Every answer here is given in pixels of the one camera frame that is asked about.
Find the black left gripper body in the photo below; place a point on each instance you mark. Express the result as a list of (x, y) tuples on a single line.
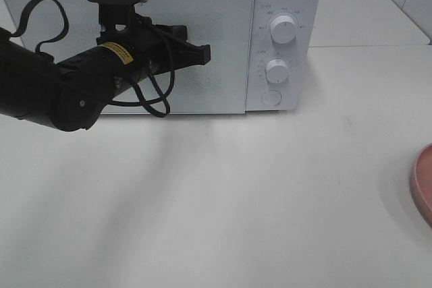
[(130, 44)]

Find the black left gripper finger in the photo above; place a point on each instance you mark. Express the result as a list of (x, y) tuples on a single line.
[(172, 34), (185, 54)]

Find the white round knob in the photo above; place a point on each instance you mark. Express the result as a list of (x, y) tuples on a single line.
[(276, 71), (283, 28)]

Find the white round door button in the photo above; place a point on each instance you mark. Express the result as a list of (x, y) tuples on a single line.
[(271, 98)]

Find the white microwave door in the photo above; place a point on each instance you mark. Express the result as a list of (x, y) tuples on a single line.
[(224, 25)]

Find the pink round plate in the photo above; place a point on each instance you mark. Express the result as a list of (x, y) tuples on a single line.
[(420, 183)]

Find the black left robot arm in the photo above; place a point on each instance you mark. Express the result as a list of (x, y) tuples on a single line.
[(68, 95)]

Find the white microwave oven body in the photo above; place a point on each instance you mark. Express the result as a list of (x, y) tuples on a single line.
[(262, 49)]

